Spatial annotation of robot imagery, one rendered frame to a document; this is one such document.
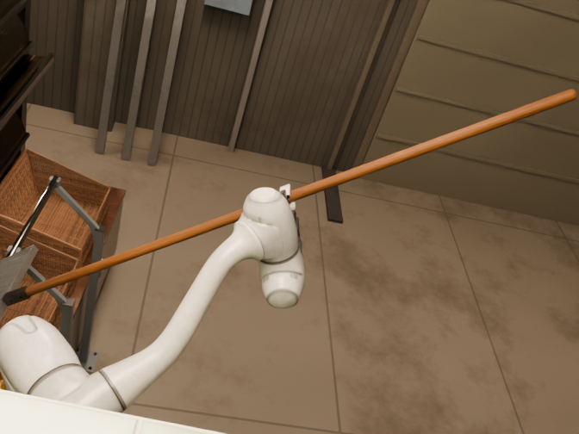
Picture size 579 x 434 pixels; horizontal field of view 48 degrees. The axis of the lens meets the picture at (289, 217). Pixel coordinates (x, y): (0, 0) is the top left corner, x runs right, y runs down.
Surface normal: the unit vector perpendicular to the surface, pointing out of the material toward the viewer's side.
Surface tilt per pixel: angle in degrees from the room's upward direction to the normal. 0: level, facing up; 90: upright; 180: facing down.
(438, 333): 0
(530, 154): 90
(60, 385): 19
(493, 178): 90
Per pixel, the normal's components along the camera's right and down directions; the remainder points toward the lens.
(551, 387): 0.27, -0.76
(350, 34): 0.03, 0.62
